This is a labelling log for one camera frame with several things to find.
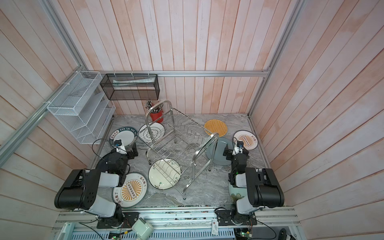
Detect white plate green text rim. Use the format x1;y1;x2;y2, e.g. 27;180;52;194
109;127;138;147

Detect white plate cloud line pattern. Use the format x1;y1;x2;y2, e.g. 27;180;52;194
138;123;166;144

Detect large orange sunburst plate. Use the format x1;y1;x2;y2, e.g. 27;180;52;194
113;173;148;208

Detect stainless steel dish rack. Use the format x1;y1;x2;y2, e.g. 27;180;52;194
144;100;219;199

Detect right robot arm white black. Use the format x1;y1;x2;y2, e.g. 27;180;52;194
223;147;285;217

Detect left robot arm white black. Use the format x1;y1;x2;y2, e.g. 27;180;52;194
54;143;139;218

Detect grey green plain plate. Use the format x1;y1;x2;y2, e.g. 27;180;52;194
206;138;233;166

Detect small orange sunburst plate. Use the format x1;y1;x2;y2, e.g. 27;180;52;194
234;130;259;151

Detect yellow woven round trivet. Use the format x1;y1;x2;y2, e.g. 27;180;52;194
204;119;228;137

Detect cream plate red berry pattern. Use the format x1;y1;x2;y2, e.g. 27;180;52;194
148;159;182;190

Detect light green lotus plate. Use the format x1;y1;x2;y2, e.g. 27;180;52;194
229;184;248;203

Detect red utensil cup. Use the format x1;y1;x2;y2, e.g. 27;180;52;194
150;110;164;124

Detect utensils in red cup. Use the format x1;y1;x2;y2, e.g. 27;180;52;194
145;99;164;114

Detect white green box device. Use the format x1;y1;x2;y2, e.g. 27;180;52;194
132;218;154;240

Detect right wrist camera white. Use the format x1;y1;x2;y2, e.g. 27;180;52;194
233;141;244;156

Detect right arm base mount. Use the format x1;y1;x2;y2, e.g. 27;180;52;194
214;208;257;226

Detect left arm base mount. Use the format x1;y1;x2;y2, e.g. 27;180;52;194
97;212;139;229

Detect black mesh wall basket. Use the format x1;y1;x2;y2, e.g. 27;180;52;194
101;73;160;101

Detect white wire mesh shelf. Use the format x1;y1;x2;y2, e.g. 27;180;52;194
48;71;116;145

